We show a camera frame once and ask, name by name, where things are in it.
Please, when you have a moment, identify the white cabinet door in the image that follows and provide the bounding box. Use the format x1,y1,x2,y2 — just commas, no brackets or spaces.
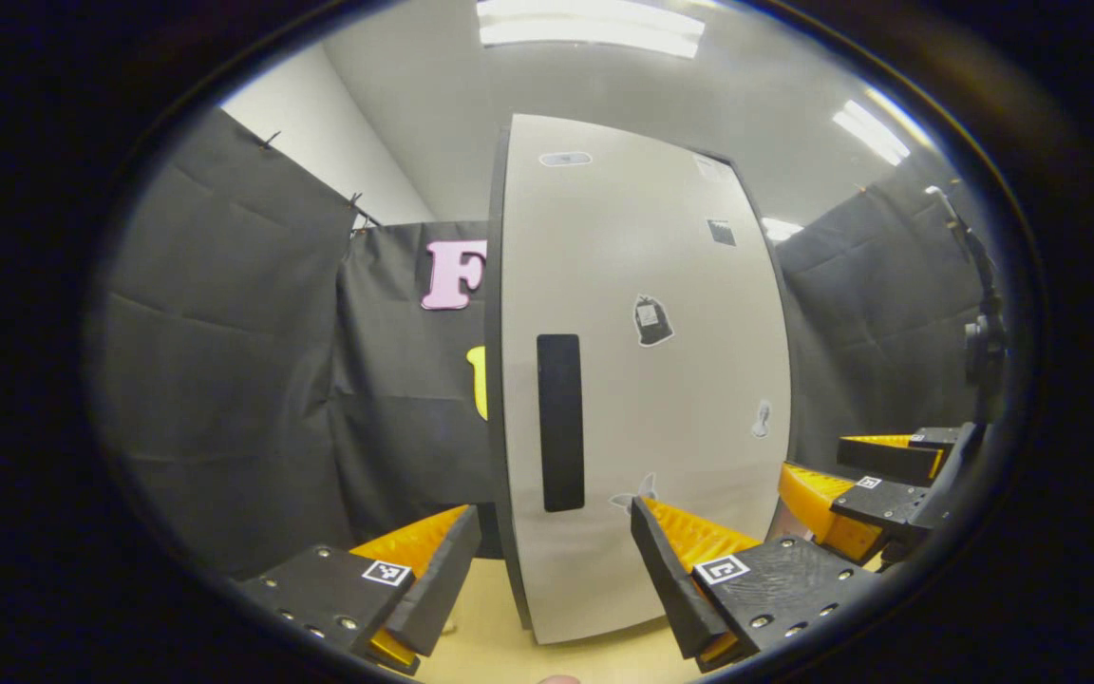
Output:
500,114,795,645

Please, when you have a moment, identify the grey cabinet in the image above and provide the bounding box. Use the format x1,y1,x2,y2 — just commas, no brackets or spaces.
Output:
485,128,800,647

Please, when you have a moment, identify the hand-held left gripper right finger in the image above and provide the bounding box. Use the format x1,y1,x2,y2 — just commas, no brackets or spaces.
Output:
630,496,880,674

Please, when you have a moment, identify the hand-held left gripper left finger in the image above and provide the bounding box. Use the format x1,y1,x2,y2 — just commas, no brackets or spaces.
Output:
236,503,481,677

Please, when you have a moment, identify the black backdrop cloth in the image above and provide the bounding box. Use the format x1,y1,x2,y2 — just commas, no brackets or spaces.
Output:
91,106,994,580

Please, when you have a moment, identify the black door handle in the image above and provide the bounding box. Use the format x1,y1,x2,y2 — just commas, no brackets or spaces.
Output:
537,333,586,513

